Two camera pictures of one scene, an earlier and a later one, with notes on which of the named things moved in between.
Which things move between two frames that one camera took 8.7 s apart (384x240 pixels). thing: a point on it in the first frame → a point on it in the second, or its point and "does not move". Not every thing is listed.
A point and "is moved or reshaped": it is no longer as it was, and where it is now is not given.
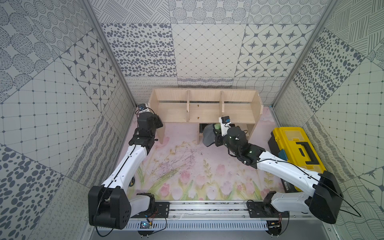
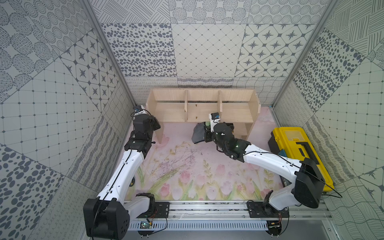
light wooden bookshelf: [206, 106] does not move
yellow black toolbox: [292, 144] does not move
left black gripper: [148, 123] does not move
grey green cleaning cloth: [208, 134] is moved or reshaped
